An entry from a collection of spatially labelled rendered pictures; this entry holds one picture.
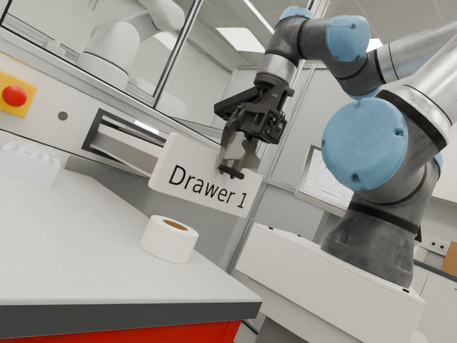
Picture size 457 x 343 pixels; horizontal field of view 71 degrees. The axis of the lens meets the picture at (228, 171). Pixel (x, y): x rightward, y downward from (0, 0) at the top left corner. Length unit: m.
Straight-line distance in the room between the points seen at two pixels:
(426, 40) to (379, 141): 0.31
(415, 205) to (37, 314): 0.52
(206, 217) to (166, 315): 0.87
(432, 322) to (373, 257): 2.77
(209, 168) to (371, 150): 0.33
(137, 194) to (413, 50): 0.76
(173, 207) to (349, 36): 0.73
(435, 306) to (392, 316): 2.82
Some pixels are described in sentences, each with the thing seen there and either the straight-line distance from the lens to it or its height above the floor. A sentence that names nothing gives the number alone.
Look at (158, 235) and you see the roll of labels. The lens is 0.42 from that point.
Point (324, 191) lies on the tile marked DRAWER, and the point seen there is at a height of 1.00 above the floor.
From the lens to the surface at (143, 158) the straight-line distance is 0.67.
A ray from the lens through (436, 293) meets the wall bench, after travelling 3.30.
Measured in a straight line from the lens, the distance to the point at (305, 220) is 2.33.
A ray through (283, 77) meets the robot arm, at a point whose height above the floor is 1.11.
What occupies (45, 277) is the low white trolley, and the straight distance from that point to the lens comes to 0.30.
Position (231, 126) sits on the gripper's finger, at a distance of 0.64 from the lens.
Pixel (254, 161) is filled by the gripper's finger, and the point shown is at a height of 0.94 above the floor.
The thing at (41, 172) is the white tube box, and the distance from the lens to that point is 0.60.
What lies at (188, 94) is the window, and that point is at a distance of 1.03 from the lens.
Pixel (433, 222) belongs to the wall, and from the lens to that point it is 4.11.
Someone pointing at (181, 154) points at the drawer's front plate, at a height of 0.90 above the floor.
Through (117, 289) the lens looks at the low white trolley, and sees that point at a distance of 0.31.
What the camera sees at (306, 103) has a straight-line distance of 2.69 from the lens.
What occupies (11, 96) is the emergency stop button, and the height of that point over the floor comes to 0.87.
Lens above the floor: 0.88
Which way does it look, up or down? 2 degrees up
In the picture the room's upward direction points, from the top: 23 degrees clockwise
